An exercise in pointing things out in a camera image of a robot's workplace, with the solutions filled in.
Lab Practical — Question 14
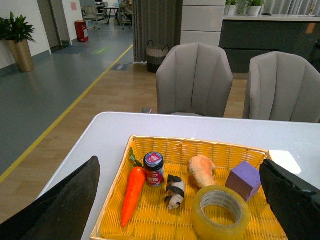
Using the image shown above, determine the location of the clear yellowish tape roll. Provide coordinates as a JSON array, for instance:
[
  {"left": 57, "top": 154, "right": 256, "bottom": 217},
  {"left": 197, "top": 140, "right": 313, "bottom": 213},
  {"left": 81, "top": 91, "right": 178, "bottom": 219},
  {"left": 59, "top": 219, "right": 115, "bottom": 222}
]
[{"left": 191, "top": 185, "right": 251, "bottom": 240}]

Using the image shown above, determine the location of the grey woven laundry basket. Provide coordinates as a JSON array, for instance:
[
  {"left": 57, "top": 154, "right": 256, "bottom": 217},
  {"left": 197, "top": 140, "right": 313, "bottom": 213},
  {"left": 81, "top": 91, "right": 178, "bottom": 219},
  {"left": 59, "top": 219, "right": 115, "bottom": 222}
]
[{"left": 146, "top": 40, "right": 170, "bottom": 73}]

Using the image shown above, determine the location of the toy panda figurine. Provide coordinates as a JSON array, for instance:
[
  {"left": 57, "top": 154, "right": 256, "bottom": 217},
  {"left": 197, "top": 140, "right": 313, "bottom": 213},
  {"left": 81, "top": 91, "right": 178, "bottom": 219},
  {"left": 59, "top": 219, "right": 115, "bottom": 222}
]
[{"left": 164, "top": 174, "right": 185, "bottom": 210}]

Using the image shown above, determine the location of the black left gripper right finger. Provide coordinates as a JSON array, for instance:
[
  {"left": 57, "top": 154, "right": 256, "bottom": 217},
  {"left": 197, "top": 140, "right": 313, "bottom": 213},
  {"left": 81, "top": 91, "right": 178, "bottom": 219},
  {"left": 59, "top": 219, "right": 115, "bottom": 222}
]
[{"left": 259, "top": 159, "right": 320, "bottom": 240}]

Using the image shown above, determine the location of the purple foam cube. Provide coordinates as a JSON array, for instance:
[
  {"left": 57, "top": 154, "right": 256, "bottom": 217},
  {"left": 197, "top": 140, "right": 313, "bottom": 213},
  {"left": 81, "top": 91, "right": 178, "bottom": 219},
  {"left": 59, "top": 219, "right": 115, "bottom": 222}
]
[{"left": 225, "top": 161, "right": 261, "bottom": 202}]

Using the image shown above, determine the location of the white potted plant right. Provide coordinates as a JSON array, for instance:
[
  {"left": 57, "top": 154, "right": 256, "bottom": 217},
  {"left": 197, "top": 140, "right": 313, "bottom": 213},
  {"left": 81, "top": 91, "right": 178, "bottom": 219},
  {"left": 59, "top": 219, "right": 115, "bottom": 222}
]
[{"left": 245, "top": 0, "right": 266, "bottom": 17}]

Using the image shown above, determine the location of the white potted plant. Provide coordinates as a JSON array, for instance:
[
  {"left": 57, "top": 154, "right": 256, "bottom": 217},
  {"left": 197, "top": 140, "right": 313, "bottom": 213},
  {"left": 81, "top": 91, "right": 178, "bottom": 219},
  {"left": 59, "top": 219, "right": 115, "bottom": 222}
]
[
  {"left": 224, "top": 0, "right": 239, "bottom": 16},
  {"left": 245, "top": 0, "right": 266, "bottom": 17}
]

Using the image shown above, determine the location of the left grey upholstered chair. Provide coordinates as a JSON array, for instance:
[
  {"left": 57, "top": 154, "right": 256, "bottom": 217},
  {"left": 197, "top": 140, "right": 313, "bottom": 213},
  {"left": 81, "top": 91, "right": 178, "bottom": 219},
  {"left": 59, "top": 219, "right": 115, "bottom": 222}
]
[{"left": 156, "top": 42, "right": 233, "bottom": 118}]

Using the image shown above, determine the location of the small red labelled jar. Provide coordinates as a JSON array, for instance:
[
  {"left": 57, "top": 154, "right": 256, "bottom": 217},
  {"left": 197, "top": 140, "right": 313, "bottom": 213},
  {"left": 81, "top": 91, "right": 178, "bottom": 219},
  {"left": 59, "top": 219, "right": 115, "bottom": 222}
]
[{"left": 143, "top": 151, "right": 165, "bottom": 187}]

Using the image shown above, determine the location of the white pillar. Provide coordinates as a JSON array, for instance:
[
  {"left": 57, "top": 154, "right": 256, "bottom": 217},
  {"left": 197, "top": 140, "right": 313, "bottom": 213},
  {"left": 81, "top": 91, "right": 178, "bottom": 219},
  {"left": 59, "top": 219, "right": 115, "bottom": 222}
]
[{"left": 180, "top": 0, "right": 226, "bottom": 47}]

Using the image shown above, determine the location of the grey curtain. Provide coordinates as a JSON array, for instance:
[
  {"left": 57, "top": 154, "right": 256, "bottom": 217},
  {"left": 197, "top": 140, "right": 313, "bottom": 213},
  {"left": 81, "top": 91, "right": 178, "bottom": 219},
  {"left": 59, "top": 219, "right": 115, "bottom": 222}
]
[{"left": 132, "top": 0, "right": 183, "bottom": 62}]

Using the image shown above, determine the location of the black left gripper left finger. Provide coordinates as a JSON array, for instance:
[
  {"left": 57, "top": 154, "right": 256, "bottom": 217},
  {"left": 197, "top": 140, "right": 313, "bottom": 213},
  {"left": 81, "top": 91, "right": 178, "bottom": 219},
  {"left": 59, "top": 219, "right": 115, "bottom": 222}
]
[{"left": 0, "top": 156, "right": 101, "bottom": 240}]

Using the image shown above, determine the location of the office desk with chairs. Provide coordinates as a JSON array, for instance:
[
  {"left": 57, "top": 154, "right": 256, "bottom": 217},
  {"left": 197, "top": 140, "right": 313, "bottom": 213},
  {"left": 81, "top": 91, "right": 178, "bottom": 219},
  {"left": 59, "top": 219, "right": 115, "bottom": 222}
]
[{"left": 80, "top": 0, "right": 133, "bottom": 30}]

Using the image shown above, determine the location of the white potted plant left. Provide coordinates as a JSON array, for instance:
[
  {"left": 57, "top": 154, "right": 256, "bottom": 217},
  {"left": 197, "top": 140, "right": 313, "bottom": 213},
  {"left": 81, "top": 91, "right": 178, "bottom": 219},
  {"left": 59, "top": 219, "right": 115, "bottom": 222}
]
[{"left": 224, "top": 0, "right": 239, "bottom": 16}]

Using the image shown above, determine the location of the dark grey counter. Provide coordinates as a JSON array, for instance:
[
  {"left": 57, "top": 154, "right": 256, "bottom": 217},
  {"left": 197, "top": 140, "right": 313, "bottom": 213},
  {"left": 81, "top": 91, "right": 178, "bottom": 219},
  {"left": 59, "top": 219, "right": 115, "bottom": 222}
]
[{"left": 219, "top": 15, "right": 320, "bottom": 74}]

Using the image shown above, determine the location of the toy chicken drumstick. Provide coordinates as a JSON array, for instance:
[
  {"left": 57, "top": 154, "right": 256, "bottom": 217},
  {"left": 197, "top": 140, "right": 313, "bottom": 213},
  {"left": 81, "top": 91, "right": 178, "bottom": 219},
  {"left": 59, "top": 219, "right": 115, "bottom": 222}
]
[{"left": 188, "top": 155, "right": 217, "bottom": 188}]

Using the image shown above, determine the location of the potted plant in gold pot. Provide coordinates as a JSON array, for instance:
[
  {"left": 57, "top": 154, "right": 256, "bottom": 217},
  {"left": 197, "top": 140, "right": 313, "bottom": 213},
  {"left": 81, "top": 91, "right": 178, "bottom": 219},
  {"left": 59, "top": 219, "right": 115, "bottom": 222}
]
[{"left": 0, "top": 11, "right": 36, "bottom": 73}]

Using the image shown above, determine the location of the orange toy carrot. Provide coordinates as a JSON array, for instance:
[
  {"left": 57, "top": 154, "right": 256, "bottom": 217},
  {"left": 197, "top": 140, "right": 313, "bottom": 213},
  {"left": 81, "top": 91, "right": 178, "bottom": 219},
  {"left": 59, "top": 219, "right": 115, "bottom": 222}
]
[{"left": 121, "top": 147, "right": 146, "bottom": 228}]

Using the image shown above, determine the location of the grey upholstered chair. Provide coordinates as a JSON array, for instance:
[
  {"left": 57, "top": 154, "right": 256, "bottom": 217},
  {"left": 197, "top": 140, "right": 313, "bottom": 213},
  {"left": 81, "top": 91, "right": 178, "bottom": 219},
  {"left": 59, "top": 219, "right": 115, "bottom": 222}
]
[
  {"left": 156, "top": 42, "right": 233, "bottom": 118},
  {"left": 242, "top": 51, "right": 320, "bottom": 123}
]

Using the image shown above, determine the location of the red cabinet box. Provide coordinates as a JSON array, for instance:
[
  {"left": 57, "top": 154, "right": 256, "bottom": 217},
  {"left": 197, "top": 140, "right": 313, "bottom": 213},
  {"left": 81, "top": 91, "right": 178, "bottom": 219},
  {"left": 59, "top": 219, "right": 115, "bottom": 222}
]
[{"left": 74, "top": 20, "right": 89, "bottom": 42}]

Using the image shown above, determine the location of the right grey upholstered chair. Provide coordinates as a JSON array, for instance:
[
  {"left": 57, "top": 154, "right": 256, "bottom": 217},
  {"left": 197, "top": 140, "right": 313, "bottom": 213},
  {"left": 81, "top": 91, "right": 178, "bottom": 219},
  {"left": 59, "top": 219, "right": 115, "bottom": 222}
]
[{"left": 242, "top": 51, "right": 320, "bottom": 123}]

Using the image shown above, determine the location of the yellow woven basket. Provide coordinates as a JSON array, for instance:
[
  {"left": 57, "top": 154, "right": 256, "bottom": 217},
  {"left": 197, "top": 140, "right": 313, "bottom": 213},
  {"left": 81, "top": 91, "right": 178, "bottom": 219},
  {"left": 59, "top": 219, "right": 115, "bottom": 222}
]
[{"left": 89, "top": 134, "right": 289, "bottom": 240}]

